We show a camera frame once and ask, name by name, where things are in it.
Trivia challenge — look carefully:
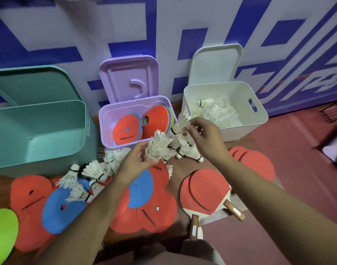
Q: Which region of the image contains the person's right hand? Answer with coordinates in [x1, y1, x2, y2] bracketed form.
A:
[185, 117, 227, 164]

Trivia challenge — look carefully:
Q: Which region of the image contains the black wire rack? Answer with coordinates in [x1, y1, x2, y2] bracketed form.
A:
[319, 100, 337, 124]

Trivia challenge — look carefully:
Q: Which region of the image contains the purple plastic bin lid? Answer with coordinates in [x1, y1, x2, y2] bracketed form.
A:
[99, 55, 159, 104]

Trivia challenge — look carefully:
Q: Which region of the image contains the white plastic bin lid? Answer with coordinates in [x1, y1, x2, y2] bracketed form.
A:
[187, 43, 243, 86]

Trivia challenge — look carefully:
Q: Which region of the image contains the single white feather shuttlecock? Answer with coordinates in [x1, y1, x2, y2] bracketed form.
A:
[170, 106, 192, 135]

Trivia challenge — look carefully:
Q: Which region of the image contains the person's left forearm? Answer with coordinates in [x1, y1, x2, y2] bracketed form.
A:
[33, 169, 131, 265]

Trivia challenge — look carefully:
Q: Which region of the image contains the dark blurred object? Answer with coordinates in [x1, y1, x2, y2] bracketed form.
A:
[312, 125, 337, 172]

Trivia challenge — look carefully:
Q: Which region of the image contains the pile of loose white shuttlecocks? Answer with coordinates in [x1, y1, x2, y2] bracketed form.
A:
[56, 132, 205, 203]

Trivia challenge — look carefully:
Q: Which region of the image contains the person's left hand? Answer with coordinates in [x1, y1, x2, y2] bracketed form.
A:
[115, 141, 160, 187]

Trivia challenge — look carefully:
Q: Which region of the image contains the nested white shuttlecocks tube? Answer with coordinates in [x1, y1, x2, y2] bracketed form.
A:
[145, 130, 173, 160]

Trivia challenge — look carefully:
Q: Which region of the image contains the blue disc cone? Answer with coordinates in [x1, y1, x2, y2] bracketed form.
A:
[128, 168, 155, 209]
[41, 179, 93, 235]

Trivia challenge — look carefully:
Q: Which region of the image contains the upright stack of coloured cones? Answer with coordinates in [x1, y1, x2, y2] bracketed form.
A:
[141, 105, 175, 138]

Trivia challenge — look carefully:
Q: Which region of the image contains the heap of shuttlecocks in bin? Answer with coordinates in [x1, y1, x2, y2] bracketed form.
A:
[188, 97, 243, 128]

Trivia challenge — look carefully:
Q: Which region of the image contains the person's right forearm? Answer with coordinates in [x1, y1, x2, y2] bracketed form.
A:
[208, 150, 337, 265]

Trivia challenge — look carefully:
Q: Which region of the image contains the purple plastic storage bin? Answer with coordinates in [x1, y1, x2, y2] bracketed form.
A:
[98, 96, 178, 150]

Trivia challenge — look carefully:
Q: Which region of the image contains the spread of orange disc cones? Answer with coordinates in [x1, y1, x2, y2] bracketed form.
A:
[10, 160, 178, 253]

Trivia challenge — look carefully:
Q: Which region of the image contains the red table tennis paddle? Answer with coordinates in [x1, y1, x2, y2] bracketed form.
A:
[229, 146, 250, 163]
[240, 149, 276, 182]
[189, 169, 246, 222]
[180, 175, 221, 241]

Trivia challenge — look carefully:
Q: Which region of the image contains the teal plastic bin lid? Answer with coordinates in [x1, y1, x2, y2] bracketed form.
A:
[0, 65, 82, 108]

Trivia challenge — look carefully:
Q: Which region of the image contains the green disc cone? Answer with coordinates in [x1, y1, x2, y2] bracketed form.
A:
[0, 208, 19, 265]

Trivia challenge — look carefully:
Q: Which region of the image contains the white plastic storage bin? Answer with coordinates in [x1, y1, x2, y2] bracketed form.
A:
[181, 81, 269, 143]

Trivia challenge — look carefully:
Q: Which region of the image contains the orange disc cone with print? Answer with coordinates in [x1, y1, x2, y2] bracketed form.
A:
[112, 114, 143, 146]

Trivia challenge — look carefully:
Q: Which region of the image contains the teal plastic storage bin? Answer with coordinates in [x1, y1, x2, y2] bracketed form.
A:
[0, 100, 99, 177]

